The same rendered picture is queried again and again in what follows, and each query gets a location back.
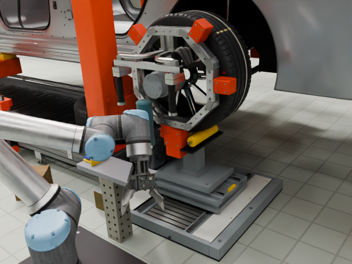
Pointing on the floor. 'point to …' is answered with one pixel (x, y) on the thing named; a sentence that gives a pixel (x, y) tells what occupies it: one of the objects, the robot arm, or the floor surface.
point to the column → (116, 211)
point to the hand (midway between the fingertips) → (142, 213)
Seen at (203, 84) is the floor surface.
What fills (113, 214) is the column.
